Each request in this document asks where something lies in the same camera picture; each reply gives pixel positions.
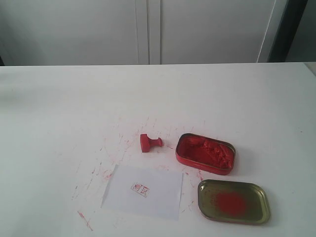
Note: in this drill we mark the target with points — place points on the white cabinet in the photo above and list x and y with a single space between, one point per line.
125 32

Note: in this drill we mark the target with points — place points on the dark vertical post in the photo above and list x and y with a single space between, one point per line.
289 23

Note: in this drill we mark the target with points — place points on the white paper sheet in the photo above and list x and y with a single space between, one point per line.
149 192

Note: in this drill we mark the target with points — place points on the red ink pad tin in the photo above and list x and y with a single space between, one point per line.
205 153

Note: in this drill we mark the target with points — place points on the gold tin lid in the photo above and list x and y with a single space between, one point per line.
233 202

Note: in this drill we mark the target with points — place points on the red stamp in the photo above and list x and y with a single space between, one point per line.
147 143

